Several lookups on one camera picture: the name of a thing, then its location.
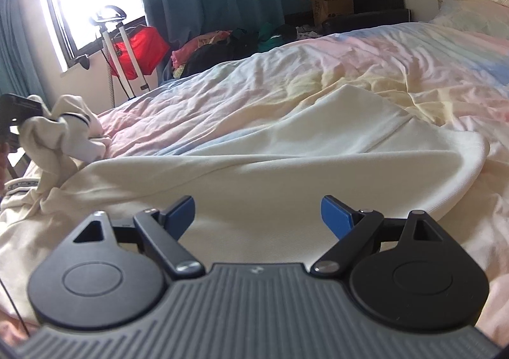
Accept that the pastel bed blanket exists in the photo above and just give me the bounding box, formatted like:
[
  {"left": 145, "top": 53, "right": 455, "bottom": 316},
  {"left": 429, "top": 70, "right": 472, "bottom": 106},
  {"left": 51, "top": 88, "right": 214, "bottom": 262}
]
[{"left": 0, "top": 0, "right": 509, "bottom": 344}]

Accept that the black armchair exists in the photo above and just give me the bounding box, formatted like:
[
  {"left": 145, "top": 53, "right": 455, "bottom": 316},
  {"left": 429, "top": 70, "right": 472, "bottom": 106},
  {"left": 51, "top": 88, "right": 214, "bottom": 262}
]
[{"left": 284, "top": 0, "right": 410, "bottom": 35}]

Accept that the cardboard box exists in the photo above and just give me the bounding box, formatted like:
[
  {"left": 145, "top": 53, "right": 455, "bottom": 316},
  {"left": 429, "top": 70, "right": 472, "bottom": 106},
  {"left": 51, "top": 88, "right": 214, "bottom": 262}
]
[{"left": 310, "top": 0, "right": 354, "bottom": 27}]

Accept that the red bag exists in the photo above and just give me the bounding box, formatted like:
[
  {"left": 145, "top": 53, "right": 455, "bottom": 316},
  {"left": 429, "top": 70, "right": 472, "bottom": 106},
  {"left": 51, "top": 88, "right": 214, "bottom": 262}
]
[{"left": 109, "top": 25, "right": 171, "bottom": 78}]

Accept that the dark clothes pile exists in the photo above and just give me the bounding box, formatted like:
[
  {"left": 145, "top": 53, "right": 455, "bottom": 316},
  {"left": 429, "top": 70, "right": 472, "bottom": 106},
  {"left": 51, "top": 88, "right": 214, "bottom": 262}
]
[{"left": 185, "top": 29, "right": 260, "bottom": 74}]

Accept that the thin black cable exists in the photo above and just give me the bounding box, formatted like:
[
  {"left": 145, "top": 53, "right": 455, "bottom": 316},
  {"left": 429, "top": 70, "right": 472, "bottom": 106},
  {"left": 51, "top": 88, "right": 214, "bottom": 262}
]
[{"left": 0, "top": 275, "right": 31, "bottom": 339}]

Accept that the cream hoodie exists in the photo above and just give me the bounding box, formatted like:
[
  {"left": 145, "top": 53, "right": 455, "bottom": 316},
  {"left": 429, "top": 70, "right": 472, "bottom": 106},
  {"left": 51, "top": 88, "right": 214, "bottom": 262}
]
[{"left": 0, "top": 84, "right": 491, "bottom": 296}]

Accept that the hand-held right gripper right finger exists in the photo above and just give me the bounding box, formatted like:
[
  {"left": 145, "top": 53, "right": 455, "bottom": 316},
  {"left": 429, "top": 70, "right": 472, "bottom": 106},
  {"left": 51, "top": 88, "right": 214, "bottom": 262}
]
[{"left": 310, "top": 195, "right": 443, "bottom": 277}]

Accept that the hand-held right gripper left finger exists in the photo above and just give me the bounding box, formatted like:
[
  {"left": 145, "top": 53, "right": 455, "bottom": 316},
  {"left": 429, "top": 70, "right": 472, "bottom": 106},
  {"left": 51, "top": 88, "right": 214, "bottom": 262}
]
[{"left": 73, "top": 196, "right": 205, "bottom": 278}]

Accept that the green cloth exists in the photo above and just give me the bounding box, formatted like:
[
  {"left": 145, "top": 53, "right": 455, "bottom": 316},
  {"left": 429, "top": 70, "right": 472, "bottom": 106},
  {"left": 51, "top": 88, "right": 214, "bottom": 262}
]
[{"left": 258, "top": 22, "right": 298, "bottom": 53}]

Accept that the pastel pillow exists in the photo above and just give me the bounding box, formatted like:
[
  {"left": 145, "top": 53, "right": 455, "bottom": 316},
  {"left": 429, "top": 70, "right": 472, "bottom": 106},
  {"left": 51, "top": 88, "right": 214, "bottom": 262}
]
[{"left": 429, "top": 0, "right": 509, "bottom": 86}]

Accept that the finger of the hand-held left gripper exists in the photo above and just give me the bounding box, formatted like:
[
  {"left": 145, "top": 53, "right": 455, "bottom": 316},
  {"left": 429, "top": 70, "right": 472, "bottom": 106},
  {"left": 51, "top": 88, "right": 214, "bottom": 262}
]
[{"left": 14, "top": 95, "right": 44, "bottom": 123}]

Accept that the pink clothes pile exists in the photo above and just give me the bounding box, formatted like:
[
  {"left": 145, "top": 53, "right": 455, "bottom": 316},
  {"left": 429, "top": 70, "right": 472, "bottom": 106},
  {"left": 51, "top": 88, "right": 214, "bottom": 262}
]
[{"left": 171, "top": 30, "right": 234, "bottom": 78}]

